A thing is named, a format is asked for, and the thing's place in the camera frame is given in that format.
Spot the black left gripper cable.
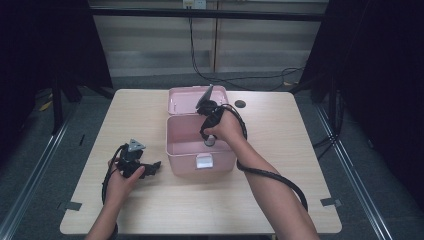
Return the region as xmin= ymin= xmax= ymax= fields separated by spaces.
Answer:
xmin=100 ymin=143 xmax=129 ymax=240

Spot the dark curtain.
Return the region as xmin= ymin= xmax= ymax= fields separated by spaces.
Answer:
xmin=0 ymin=0 xmax=114 ymax=161
xmin=299 ymin=0 xmax=424 ymax=201

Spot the white wall socket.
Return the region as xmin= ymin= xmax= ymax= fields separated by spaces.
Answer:
xmin=182 ymin=0 xmax=208 ymax=10

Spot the person's left hand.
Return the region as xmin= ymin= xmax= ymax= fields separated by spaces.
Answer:
xmin=104 ymin=159 xmax=146 ymax=206

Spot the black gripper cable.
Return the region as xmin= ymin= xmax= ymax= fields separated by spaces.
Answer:
xmin=219 ymin=103 xmax=309 ymax=213
xmin=100 ymin=143 xmax=129 ymax=240

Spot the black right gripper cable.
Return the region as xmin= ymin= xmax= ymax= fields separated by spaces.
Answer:
xmin=219 ymin=103 xmax=309 ymax=213

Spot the grey tape strip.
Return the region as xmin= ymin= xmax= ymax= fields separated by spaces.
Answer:
xmin=58 ymin=200 xmax=83 ymax=212
xmin=319 ymin=197 xmax=343 ymax=208

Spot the person's right hand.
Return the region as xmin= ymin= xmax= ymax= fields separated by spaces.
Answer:
xmin=203 ymin=109 xmax=248 ymax=148

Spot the yellow floor tape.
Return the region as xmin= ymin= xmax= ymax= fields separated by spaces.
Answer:
xmin=39 ymin=99 xmax=54 ymax=113

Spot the black wall cable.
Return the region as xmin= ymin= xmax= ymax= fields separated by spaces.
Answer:
xmin=188 ymin=16 xmax=306 ymax=92

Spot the pink plastic storage box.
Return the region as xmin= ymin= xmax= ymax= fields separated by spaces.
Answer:
xmin=165 ymin=84 xmax=238 ymax=178

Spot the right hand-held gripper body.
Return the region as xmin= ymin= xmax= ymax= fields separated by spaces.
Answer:
xmin=195 ymin=84 xmax=225 ymax=129

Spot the black horizontal bar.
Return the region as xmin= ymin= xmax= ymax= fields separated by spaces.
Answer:
xmin=89 ymin=8 xmax=329 ymax=23

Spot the black metal stand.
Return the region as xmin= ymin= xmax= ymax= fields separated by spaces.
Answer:
xmin=313 ymin=76 xmax=344 ymax=159
xmin=51 ymin=76 xmax=64 ymax=136

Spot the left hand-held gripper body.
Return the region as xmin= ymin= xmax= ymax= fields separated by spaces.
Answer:
xmin=116 ymin=138 xmax=147 ymax=179

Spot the metal floor rail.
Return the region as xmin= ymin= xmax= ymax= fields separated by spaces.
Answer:
xmin=314 ymin=104 xmax=394 ymax=240
xmin=0 ymin=109 xmax=78 ymax=240

